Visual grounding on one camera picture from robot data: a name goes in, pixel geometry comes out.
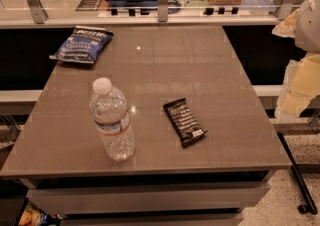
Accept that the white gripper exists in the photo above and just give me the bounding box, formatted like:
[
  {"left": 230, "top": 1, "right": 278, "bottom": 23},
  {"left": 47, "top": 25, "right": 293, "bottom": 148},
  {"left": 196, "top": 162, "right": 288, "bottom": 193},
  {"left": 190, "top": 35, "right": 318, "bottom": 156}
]
[{"left": 272, "top": 0, "right": 320, "bottom": 119}]

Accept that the clear plastic water bottle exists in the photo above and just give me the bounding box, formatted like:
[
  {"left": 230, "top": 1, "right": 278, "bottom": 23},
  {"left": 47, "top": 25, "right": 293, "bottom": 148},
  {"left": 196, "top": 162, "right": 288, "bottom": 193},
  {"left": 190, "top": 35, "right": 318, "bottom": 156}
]
[{"left": 89, "top": 77, "right": 135, "bottom": 162}]

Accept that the blue chip bag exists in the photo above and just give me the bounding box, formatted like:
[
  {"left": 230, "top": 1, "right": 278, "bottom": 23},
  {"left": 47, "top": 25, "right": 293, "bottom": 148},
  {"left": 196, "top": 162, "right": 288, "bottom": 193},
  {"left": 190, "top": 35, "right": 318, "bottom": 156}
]
[{"left": 49, "top": 26, "right": 114, "bottom": 64}]

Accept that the black snack bar wrapper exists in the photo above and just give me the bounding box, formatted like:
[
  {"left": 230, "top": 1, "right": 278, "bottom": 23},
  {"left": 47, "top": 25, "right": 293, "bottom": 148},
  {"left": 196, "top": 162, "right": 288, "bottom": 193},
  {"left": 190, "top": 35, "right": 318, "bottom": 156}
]
[{"left": 163, "top": 98, "right": 206, "bottom": 148}]

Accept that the black floor pole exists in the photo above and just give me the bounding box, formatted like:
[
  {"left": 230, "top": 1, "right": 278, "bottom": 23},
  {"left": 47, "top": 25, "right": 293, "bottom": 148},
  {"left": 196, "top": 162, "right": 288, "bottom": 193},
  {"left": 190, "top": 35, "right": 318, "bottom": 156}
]
[{"left": 278, "top": 133, "right": 319, "bottom": 215}]

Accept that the lower grey drawer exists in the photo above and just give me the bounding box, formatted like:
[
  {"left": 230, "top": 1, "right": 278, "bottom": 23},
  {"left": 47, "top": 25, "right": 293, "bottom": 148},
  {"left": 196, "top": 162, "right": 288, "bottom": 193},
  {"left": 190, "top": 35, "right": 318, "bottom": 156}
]
[{"left": 61, "top": 214, "right": 243, "bottom": 226}]

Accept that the grey drawer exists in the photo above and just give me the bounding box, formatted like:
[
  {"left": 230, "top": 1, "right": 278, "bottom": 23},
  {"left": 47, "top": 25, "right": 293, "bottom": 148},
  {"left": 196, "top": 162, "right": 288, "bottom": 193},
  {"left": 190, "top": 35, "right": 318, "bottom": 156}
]
[
  {"left": 27, "top": 182, "right": 270, "bottom": 215},
  {"left": 61, "top": 214, "right": 243, "bottom": 226}
]

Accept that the upper grey drawer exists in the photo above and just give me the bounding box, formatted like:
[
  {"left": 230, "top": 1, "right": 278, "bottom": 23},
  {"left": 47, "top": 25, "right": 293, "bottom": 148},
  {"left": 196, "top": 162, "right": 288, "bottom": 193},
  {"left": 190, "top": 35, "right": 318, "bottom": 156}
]
[{"left": 27, "top": 182, "right": 270, "bottom": 215}]

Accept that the colourful snack bin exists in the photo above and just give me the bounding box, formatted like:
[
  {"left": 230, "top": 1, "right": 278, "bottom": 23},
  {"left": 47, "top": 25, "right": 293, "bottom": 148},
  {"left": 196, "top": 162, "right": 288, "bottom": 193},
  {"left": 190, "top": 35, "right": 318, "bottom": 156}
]
[{"left": 15, "top": 202, "right": 61, "bottom": 226}]

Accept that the left metal glass bracket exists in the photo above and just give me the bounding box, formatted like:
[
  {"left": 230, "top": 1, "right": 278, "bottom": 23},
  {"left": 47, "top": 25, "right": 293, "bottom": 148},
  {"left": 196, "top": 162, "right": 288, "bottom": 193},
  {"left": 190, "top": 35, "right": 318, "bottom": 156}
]
[{"left": 26, "top": 0, "right": 48, "bottom": 24}]

